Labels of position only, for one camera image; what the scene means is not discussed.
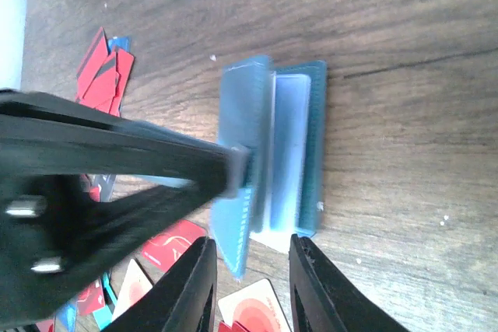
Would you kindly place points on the red card top pile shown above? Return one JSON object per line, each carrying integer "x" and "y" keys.
{"x": 104, "y": 72}

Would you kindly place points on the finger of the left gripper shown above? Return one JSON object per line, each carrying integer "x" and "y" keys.
{"x": 82, "y": 189}

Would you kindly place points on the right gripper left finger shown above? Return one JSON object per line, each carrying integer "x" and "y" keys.
{"x": 184, "y": 299}

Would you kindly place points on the red VIP card centre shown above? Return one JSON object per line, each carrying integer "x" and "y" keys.
{"x": 164, "y": 249}

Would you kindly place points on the white red circle card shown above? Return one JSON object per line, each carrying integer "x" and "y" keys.
{"x": 253, "y": 308}

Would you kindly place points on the teal leather card holder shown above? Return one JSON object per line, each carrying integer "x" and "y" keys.
{"x": 278, "y": 115}

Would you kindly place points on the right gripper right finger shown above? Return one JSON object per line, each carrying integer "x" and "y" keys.
{"x": 324, "y": 299}

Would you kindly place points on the white red card left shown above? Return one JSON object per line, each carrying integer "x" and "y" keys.
{"x": 134, "y": 286}

